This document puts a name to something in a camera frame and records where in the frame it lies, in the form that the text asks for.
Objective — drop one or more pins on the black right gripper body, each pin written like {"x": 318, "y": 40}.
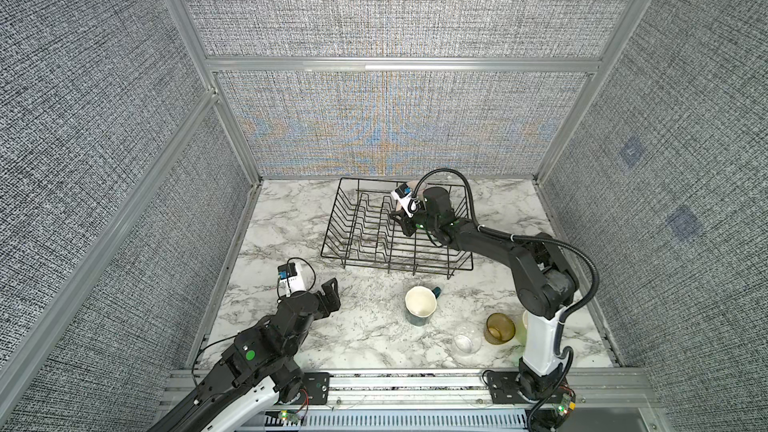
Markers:
{"x": 410, "y": 225}

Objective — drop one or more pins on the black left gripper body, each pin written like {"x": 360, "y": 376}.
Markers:
{"x": 324, "y": 309}

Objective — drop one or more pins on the black wire dish rack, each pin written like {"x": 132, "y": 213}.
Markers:
{"x": 360, "y": 232}

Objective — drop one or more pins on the dark green mug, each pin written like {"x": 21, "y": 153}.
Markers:
{"x": 420, "y": 304}

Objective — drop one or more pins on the amber glass cup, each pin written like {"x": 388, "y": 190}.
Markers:
{"x": 499, "y": 329}

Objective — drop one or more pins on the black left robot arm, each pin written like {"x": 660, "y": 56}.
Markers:
{"x": 257, "y": 371}

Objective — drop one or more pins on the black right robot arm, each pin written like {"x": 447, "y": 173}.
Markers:
{"x": 544, "y": 280}

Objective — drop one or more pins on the white vented grille strip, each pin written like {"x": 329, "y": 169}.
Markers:
{"x": 397, "y": 420}

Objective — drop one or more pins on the clear glass cup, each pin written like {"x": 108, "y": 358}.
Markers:
{"x": 466, "y": 340}

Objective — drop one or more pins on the light green mug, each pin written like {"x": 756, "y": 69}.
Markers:
{"x": 521, "y": 324}

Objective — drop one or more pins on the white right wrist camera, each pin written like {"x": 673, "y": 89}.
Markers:
{"x": 406, "y": 195}

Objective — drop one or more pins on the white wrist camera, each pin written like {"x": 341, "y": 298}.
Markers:
{"x": 287, "y": 276}
{"x": 406, "y": 195}

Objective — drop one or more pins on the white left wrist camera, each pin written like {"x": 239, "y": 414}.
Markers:
{"x": 287, "y": 276}

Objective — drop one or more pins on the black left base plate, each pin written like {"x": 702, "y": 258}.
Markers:
{"x": 314, "y": 390}

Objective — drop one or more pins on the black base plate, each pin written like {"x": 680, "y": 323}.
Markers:
{"x": 504, "y": 387}
{"x": 314, "y": 390}

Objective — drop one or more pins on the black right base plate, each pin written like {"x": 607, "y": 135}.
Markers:
{"x": 504, "y": 387}

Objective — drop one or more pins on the aluminium front rail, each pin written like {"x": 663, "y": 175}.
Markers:
{"x": 463, "y": 388}

